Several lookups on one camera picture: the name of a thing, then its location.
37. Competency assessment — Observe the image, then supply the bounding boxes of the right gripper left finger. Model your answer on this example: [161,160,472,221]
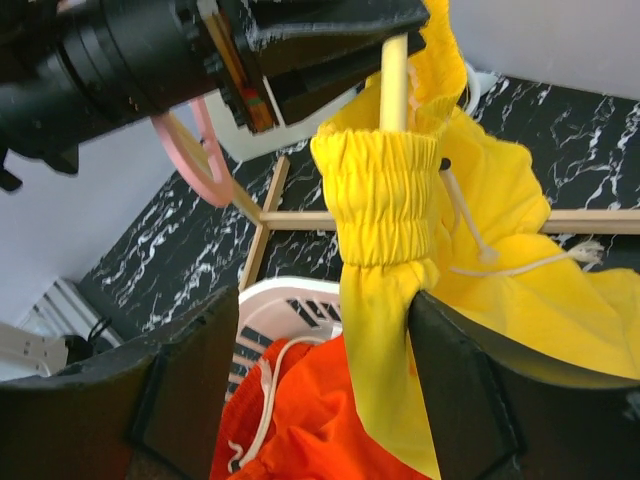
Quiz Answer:
[1,287,239,479]

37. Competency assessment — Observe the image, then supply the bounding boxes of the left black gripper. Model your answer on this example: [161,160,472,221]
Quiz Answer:
[174,0,430,134]

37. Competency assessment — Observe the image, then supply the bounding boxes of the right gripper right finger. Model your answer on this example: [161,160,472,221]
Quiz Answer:
[408,292,639,479]

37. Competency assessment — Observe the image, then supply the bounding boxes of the orange shorts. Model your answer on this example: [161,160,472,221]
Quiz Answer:
[210,337,422,479]

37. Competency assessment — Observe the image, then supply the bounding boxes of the pink plastic hanger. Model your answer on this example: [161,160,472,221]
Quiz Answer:
[151,97,233,208]

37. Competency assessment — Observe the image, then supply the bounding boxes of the yellow shorts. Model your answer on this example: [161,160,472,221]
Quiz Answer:
[311,1,639,479]

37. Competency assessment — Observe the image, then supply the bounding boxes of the yellow wire hanger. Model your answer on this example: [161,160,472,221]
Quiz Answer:
[379,34,408,132]

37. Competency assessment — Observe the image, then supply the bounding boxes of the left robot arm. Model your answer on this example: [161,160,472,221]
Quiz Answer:
[1,0,430,175]

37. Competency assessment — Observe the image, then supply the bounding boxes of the white storage box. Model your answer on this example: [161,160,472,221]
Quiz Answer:
[204,74,361,164]

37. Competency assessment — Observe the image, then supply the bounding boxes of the white plastic laundry basket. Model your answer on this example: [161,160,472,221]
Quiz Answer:
[225,276,342,399]

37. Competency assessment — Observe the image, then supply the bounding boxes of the wooden clothes rack frame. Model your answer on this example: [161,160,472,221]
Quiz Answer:
[229,156,639,290]

